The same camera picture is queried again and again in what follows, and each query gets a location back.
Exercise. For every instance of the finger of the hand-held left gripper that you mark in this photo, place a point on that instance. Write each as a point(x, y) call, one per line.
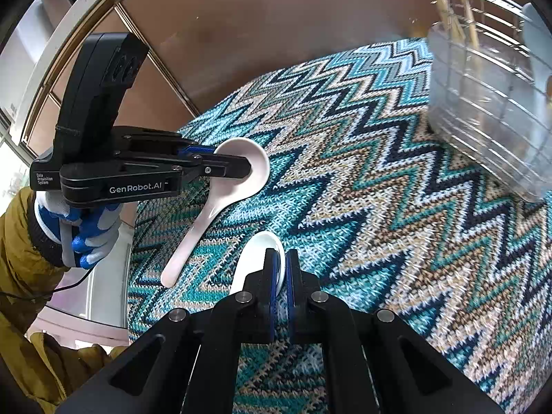
point(196, 150)
point(228, 168)

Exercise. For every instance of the pale grey spoon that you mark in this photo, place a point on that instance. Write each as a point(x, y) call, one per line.
point(537, 51)

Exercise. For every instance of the white spoon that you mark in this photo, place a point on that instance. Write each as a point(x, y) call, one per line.
point(254, 254)

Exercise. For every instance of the mustard jacket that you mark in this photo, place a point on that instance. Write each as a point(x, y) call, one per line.
point(64, 366)

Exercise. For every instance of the person's left forearm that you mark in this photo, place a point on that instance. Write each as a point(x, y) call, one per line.
point(21, 246)

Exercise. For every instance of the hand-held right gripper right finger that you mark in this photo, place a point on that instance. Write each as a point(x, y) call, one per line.
point(292, 287)

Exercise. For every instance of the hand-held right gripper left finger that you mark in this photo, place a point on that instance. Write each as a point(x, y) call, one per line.
point(271, 287)

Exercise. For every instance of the pink spoon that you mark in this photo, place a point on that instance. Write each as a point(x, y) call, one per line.
point(235, 190)

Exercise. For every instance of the clear utensil holder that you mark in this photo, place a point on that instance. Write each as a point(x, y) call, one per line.
point(483, 116)

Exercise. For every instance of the zigzag knitted cloth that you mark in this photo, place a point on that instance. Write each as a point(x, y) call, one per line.
point(366, 202)

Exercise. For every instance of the person's left hand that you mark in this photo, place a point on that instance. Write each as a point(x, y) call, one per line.
point(86, 233)

